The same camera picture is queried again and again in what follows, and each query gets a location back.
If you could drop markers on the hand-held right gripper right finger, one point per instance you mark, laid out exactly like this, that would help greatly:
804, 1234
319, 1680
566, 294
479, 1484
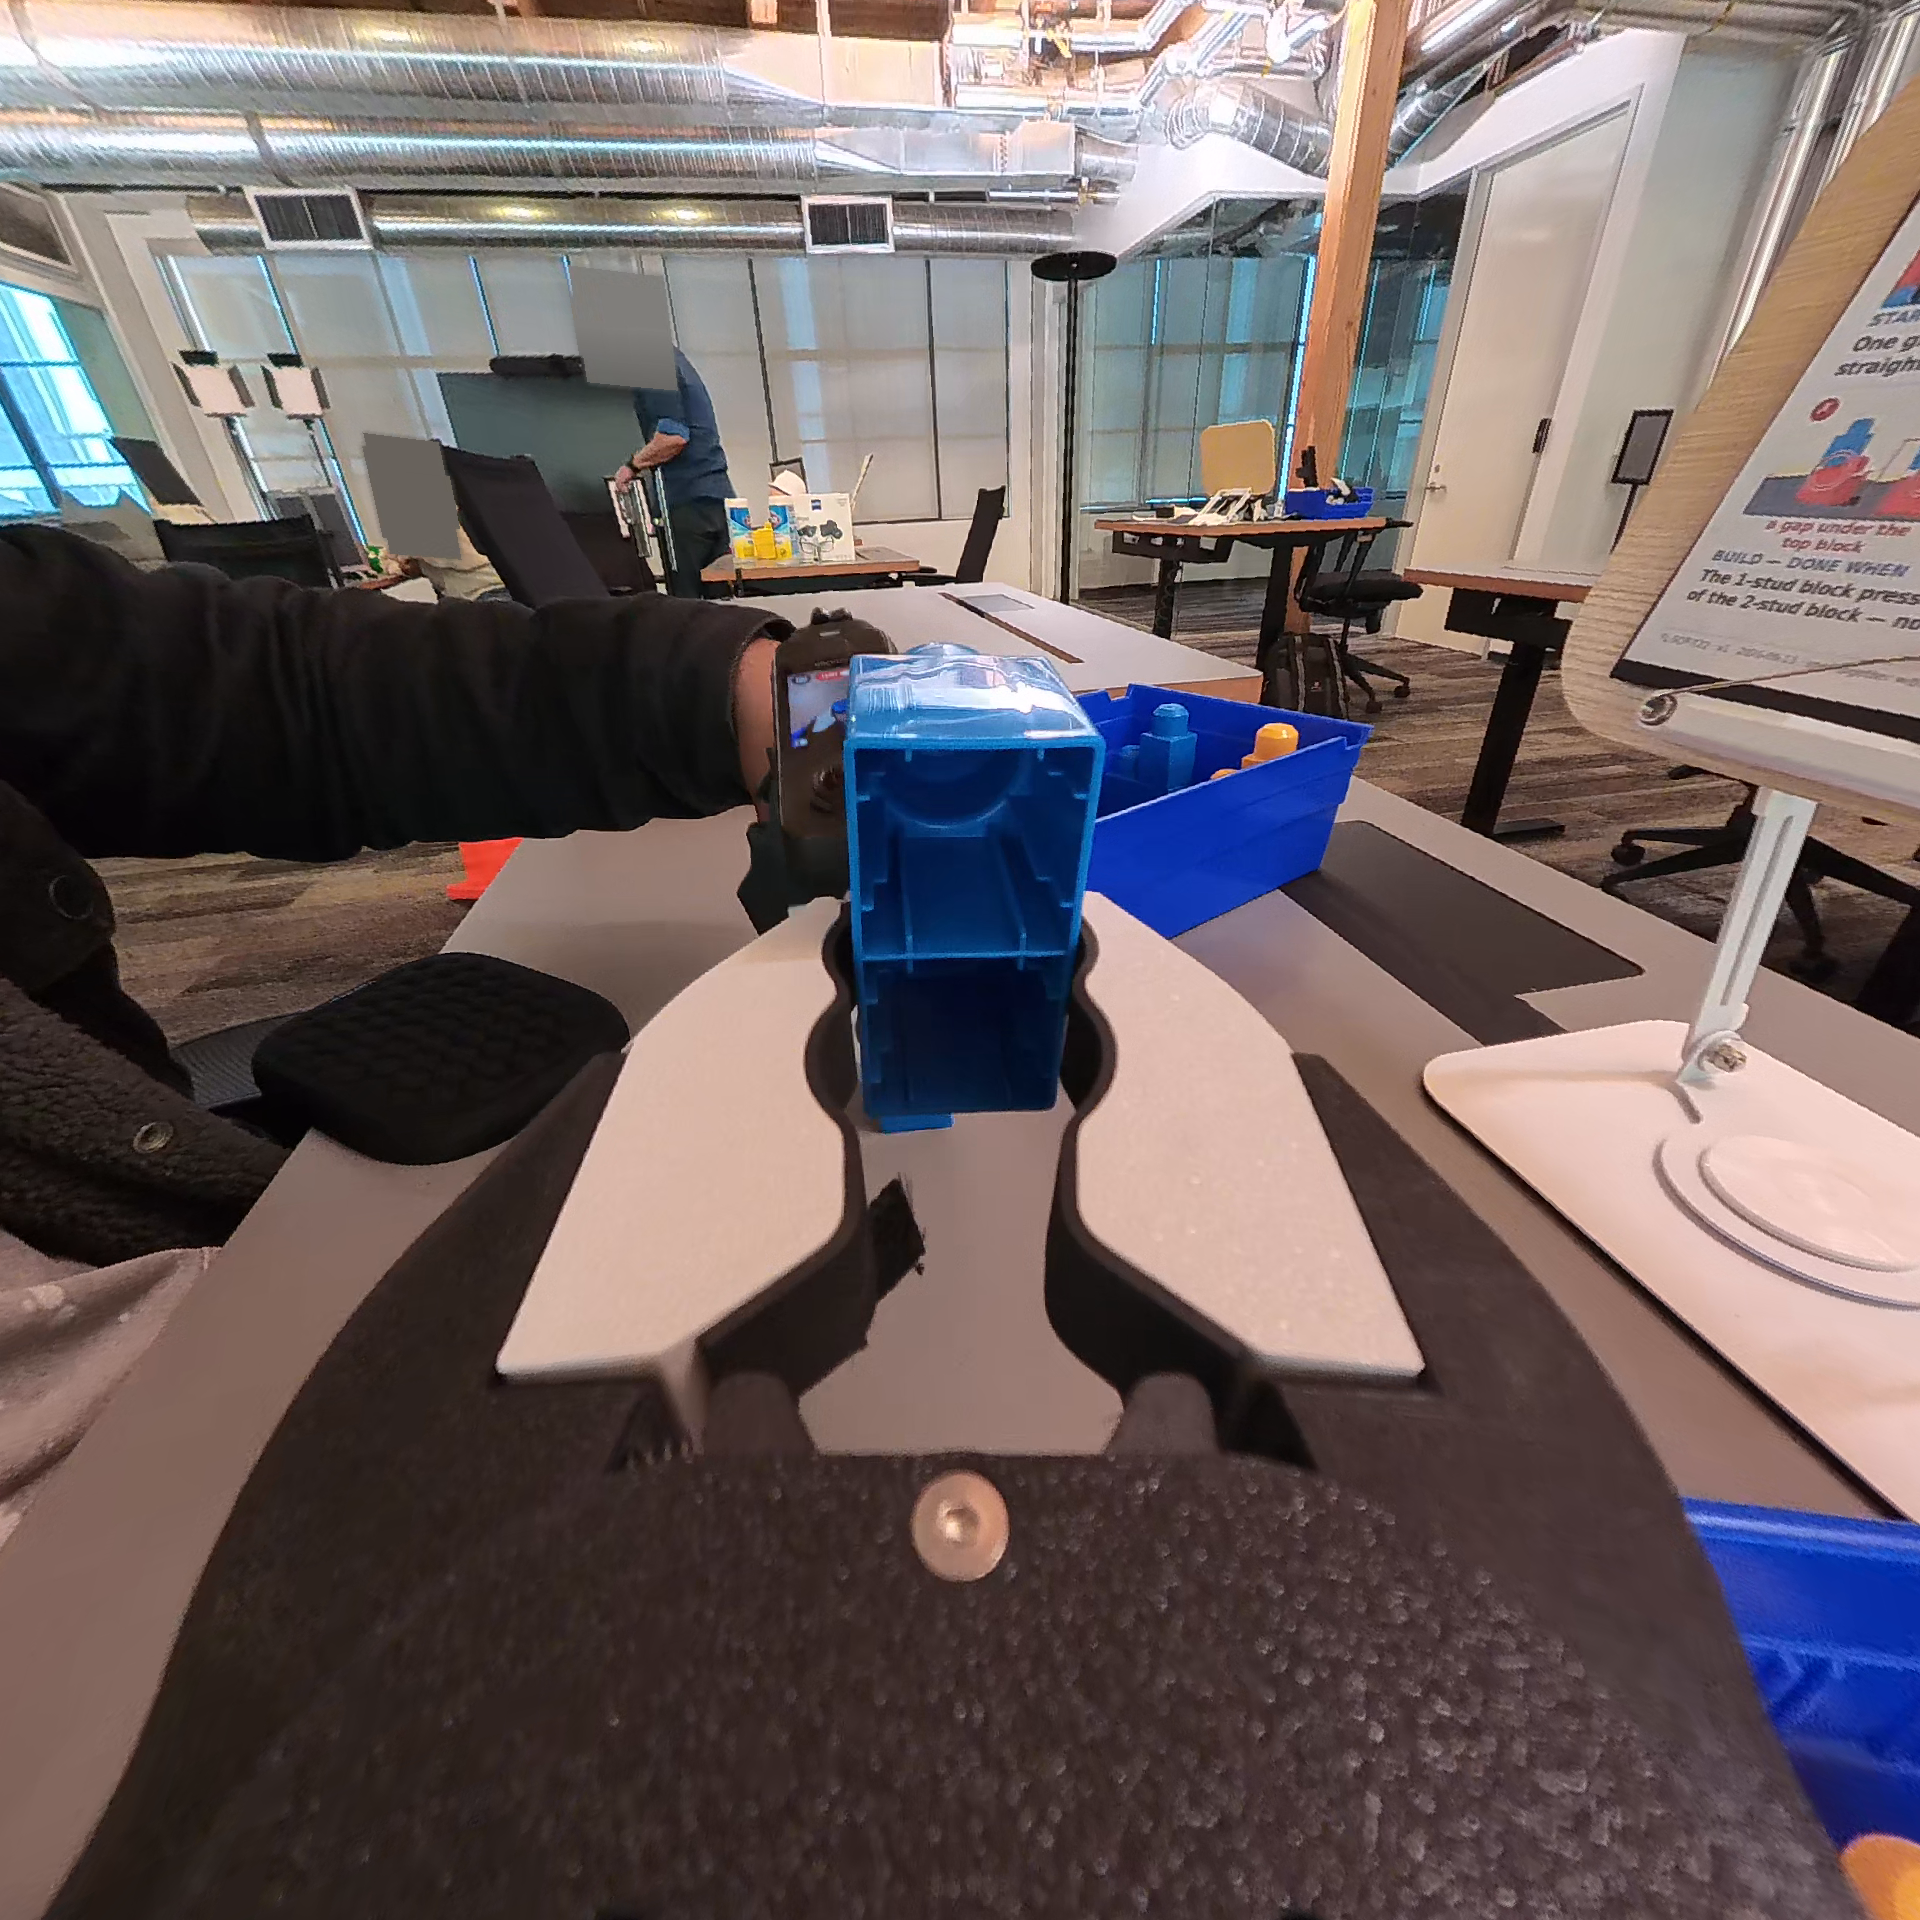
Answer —
1231, 1185

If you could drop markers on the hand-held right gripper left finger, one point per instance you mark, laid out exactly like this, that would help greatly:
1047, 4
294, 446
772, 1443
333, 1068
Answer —
691, 1185

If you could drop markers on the blue two-stud mega block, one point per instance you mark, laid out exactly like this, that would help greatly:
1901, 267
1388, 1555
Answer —
961, 868
1142, 779

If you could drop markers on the blue plastic bin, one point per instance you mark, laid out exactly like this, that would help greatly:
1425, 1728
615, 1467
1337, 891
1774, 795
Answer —
1231, 854
1329, 504
1829, 1650

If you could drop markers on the pile of yellow mega blocks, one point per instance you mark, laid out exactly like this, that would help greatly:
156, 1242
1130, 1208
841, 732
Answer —
1883, 1882

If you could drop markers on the person's left forearm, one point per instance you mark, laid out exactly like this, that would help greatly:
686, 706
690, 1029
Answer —
377, 704

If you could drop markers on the person's left hand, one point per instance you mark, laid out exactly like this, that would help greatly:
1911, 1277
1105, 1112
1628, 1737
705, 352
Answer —
755, 721

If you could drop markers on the black chair armrest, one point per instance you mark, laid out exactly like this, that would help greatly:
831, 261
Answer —
436, 1050

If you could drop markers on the orange object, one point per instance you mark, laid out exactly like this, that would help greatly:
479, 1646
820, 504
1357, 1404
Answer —
484, 868

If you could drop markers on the wooden document stand white base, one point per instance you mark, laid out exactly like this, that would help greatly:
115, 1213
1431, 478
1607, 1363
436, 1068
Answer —
1590, 1170
1237, 457

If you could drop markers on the black floor lamp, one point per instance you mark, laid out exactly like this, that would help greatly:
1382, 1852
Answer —
1068, 421

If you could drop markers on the wooden top office desk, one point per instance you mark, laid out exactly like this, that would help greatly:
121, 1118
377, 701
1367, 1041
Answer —
1244, 529
1500, 581

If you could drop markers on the person's dark fleece jacket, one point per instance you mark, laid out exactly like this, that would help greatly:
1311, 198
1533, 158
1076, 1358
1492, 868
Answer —
91, 1109

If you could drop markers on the person's pale garment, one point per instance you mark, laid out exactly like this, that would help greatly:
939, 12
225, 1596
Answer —
76, 1348

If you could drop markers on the studio light panel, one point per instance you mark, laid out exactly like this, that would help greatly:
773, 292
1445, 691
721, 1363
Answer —
299, 387
219, 387

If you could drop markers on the framed sign on stand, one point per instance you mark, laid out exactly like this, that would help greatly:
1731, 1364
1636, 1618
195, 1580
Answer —
1647, 446

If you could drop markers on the white door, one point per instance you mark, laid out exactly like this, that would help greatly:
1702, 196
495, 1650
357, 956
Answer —
1531, 329

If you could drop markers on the printed instruction sheet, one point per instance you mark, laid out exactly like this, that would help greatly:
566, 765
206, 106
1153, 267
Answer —
1845, 494

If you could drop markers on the silver ventilation duct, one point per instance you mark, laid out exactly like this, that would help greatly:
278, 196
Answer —
524, 148

